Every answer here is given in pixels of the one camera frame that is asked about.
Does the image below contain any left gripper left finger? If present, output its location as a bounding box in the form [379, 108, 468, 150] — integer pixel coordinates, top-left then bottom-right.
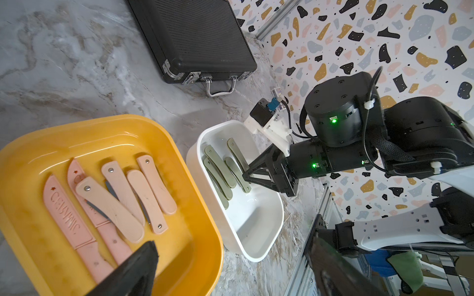
[87, 240, 159, 296]

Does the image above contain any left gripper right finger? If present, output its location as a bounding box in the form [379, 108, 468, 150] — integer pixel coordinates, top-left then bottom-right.
[309, 234, 385, 296]

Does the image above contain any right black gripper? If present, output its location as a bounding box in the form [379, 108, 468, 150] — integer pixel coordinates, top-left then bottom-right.
[243, 140, 378, 197]

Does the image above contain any green folding knife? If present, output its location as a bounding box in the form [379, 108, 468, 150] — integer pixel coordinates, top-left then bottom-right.
[227, 138, 249, 172]
[203, 157, 233, 201]
[210, 175, 229, 210]
[224, 157, 251, 194]
[204, 145, 237, 189]

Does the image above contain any white plastic bin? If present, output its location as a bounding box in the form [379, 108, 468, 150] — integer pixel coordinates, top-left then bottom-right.
[186, 120, 284, 262]

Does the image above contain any pink folding knife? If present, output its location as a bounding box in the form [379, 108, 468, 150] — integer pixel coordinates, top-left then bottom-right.
[137, 155, 177, 215]
[101, 161, 146, 226]
[127, 170, 168, 235]
[76, 176, 144, 244]

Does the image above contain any long pink sheathed knife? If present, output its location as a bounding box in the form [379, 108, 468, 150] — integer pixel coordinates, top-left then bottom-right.
[43, 175, 114, 284]

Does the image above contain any yellow plastic bin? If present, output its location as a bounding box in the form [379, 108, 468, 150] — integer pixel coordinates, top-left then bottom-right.
[1, 115, 223, 296]

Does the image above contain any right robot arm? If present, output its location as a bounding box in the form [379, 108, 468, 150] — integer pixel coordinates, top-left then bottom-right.
[243, 69, 474, 257]

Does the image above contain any green cloth outside cell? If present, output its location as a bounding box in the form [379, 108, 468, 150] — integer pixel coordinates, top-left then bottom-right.
[386, 251, 423, 294]

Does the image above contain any black ribbed briefcase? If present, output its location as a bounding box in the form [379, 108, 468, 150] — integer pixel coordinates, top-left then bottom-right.
[128, 0, 257, 97]

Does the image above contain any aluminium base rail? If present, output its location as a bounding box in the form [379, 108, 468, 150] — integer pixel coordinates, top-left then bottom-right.
[283, 184, 371, 296]

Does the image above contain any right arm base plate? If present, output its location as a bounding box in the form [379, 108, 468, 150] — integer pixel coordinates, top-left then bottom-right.
[303, 214, 362, 258]

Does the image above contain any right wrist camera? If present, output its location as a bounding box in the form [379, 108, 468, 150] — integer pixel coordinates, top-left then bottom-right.
[243, 97, 293, 156]

